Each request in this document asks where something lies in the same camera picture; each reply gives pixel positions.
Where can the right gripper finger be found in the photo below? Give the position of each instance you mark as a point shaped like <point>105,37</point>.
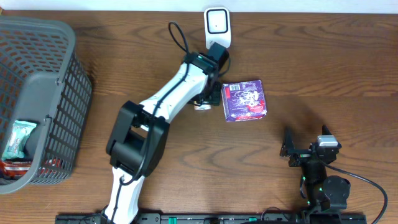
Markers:
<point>288,140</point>
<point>325,130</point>

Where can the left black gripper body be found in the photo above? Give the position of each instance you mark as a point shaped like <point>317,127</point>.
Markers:
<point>208,99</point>

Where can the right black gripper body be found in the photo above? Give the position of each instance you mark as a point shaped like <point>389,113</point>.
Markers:
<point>300,157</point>

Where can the purple snack packet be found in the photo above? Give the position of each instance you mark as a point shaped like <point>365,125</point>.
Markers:
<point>243,101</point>

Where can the teal snack packet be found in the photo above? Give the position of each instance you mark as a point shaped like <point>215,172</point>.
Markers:
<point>21,131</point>

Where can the orange chocolate wafer bar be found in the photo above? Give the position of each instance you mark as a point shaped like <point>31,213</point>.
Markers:
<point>16,169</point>

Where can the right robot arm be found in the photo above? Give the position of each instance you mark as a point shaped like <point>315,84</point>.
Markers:
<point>326,195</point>

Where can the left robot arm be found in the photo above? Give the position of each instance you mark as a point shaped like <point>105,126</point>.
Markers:
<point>137,141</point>

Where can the white barcode scanner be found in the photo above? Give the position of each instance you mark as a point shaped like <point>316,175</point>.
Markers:
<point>217,26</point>

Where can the grey plastic mesh basket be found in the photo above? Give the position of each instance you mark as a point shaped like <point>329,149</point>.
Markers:
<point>42,82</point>

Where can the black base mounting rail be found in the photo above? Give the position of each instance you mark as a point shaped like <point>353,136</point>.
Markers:
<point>156,218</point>

